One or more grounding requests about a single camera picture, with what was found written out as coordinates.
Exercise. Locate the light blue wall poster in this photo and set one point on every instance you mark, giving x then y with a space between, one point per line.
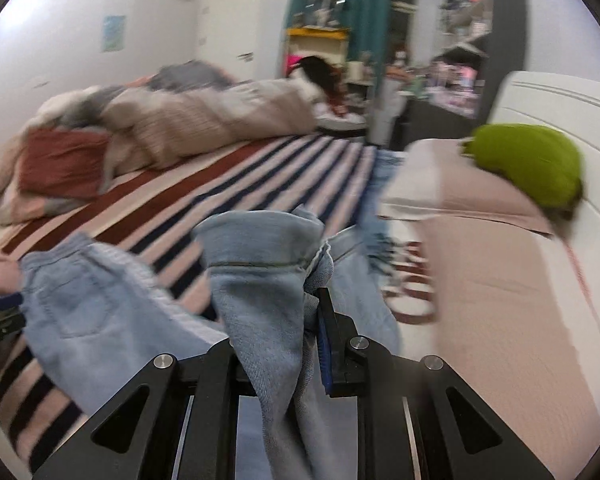
113 33

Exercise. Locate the white hanging cloth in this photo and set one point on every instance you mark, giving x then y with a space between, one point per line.
390 110

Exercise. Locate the green cushion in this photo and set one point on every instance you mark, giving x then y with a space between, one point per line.
530 160

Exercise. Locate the white door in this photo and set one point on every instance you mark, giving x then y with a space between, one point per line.
232 35

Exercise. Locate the pinkish beige blanket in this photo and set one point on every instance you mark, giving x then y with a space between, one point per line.
505 320

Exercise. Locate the white headboard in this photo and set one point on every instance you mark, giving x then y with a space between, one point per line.
570 110

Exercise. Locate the dark shelf unit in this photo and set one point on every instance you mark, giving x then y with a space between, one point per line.
475 35

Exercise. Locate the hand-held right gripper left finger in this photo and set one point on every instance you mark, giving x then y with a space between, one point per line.
215 377

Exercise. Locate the beige grey red quilt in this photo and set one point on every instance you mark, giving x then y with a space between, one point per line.
180 120

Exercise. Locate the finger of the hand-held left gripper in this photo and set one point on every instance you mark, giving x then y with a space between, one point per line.
5 302

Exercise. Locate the teal curtain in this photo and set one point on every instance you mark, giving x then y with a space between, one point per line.
365 5

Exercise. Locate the yellow shelf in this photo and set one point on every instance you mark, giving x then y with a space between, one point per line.
317 42

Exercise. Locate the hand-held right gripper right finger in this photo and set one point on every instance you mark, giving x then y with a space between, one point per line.
325 350

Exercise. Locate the striped bed sheet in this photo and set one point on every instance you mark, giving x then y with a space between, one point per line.
230 180

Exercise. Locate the light blue denim pants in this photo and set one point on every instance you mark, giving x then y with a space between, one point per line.
275 310

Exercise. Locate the beige pillow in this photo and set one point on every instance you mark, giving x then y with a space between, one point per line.
455 180

